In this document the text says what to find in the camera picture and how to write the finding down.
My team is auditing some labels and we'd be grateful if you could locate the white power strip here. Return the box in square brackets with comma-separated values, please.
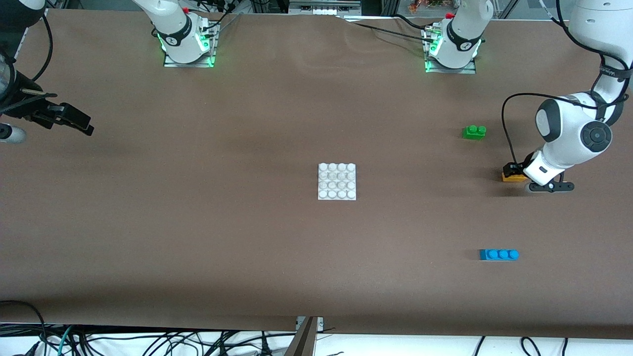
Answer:
[288, 0, 362, 16]

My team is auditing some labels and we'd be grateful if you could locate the teal floor cable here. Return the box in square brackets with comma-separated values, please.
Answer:
[57, 325, 75, 356]

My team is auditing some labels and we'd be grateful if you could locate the white studded base plate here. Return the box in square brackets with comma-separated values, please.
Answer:
[317, 163, 357, 201]

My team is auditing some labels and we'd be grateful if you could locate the colourful background object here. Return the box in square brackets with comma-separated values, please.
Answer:
[408, 0, 446, 13]

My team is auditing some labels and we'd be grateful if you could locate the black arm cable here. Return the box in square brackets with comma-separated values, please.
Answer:
[502, 0, 633, 169]
[30, 12, 54, 85]

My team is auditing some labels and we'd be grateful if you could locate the blue three-stud block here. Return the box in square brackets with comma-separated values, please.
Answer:
[479, 249, 520, 262]

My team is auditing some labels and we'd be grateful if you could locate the black cable across table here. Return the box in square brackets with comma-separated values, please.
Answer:
[344, 20, 436, 44]

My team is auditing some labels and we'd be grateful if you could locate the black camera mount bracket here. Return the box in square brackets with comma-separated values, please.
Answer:
[532, 171, 575, 193]

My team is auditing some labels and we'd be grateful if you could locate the brown table cover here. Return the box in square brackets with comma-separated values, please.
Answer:
[0, 9, 633, 342]

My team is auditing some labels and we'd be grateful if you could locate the metal table leg bracket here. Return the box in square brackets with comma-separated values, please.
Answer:
[284, 316, 324, 356]

